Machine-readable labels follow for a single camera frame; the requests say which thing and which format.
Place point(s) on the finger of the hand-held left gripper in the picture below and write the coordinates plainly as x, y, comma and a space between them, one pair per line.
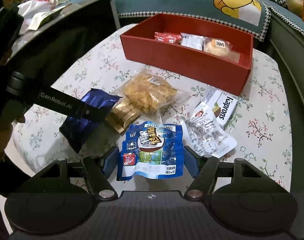
92, 112

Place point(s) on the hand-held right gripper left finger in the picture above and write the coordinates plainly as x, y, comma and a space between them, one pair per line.
110, 161

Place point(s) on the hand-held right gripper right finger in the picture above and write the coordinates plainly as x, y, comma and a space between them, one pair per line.
192, 161

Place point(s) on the dark blue foil packet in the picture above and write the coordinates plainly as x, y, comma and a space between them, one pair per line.
72, 135

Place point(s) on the light blue snack packet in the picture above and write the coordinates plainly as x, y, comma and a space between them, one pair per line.
152, 152

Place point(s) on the red cardboard box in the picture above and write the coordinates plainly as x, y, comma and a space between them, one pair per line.
187, 70

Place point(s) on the large red snack packet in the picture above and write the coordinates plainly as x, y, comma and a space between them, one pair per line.
174, 39

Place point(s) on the round bun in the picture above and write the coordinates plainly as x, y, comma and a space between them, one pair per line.
218, 48

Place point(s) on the white tube-shaped packet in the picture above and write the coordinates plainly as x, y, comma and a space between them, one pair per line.
192, 41

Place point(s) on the person's left hand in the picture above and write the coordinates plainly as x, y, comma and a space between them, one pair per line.
2, 140

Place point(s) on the white printed snack packet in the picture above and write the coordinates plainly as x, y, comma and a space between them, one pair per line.
207, 135

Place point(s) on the gold foil packet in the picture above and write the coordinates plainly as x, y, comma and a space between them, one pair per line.
124, 117

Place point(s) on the crispy snack clear packet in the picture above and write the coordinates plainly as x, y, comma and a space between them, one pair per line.
147, 92

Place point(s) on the white box with green label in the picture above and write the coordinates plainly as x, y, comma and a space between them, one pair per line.
224, 107

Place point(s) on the black glossy side table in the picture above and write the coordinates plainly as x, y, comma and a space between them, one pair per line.
79, 30

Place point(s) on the white paper booklet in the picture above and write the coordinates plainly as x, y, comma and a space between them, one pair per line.
45, 17

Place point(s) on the white and red plastic bag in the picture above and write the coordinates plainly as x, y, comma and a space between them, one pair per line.
29, 7

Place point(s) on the teal bear sofa cover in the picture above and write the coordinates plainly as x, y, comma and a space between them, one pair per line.
187, 2

